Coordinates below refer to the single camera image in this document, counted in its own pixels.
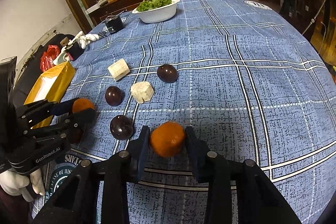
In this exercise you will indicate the white sugarcane chunk near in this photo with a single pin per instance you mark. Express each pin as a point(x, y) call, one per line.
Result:
point(142, 91)

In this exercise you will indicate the large orange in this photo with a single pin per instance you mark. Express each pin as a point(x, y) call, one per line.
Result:
point(167, 139)

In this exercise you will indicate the white bowl of lettuce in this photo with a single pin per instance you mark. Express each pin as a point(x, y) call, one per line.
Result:
point(159, 14)

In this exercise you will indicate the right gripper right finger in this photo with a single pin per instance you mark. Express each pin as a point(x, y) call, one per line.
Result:
point(197, 153)

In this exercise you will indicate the blue plaid tablecloth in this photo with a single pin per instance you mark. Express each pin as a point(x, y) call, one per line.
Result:
point(249, 83)

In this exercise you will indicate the yellow rimmed white tray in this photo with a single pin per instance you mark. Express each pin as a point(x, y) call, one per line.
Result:
point(50, 86)

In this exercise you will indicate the left white gloved hand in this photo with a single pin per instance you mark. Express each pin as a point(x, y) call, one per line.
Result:
point(15, 184)

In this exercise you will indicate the mop with metal handle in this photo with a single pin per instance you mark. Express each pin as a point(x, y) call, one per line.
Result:
point(313, 19)

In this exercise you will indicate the red plastic bag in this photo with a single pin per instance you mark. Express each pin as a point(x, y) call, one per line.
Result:
point(48, 57)

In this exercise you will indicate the black small box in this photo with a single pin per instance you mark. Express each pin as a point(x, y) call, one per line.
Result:
point(114, 23)

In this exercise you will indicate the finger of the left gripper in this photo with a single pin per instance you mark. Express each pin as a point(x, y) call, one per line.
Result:
point(74, 125)
point(63, 107)

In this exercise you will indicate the white sugarcane chunk far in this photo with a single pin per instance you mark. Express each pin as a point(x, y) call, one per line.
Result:
point(118, 69)

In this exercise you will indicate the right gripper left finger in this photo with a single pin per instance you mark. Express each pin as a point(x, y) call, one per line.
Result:
point(138, 150)

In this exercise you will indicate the white sugarcane chunk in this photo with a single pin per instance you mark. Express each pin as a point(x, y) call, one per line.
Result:
point(142, 91)
point(118, 69)

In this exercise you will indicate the dark plum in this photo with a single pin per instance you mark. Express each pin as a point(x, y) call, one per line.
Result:
point(113, 96)
point(121, 127)
point(167, 73)

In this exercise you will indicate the white glove on table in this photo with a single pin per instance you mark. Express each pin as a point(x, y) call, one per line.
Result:
point(85, 40)

